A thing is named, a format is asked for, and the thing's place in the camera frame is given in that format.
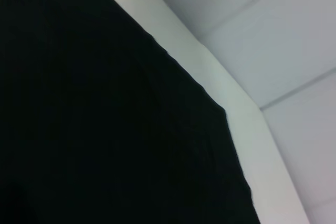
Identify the black shirt with FREE print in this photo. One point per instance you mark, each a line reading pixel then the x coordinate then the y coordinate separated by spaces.
pixel 92 116

